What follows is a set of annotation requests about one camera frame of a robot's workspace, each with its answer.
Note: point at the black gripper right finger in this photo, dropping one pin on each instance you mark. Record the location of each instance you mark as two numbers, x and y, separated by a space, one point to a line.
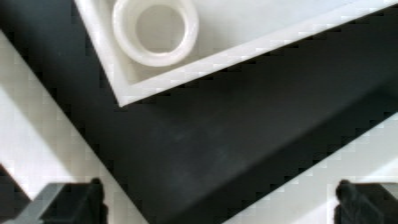
368 203

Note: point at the white U-shaped fence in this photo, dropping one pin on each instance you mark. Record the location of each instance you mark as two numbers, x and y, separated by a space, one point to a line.
46 156

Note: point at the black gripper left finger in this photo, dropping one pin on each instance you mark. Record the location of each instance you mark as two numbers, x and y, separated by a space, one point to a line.
68 204

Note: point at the white square tabletop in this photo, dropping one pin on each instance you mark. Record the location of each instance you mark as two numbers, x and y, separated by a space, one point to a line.
167 40

